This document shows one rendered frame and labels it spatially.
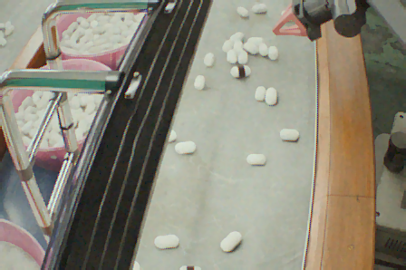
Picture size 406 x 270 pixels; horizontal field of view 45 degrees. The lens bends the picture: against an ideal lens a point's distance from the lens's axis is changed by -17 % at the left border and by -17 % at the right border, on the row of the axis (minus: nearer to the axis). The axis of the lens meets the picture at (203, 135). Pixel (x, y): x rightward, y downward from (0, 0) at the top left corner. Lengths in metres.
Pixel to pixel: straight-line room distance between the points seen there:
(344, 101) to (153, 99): 0.57
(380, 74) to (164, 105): 1.97
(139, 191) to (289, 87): 0.66
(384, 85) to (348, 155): 1.48
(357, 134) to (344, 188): 0.13
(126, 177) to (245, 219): 0.42
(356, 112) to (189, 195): 0.35
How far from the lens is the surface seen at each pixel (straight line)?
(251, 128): 1.01
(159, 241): 0.83
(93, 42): 1.29
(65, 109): 0.78
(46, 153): 1.00
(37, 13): 1.47
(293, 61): 1.17
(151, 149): 0.52
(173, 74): 0.59
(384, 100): 2.32
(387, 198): 1.29
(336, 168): 0.92
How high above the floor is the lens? 1.43
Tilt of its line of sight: 44 degrees down
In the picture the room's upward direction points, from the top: 2 degrees counter-clockwise
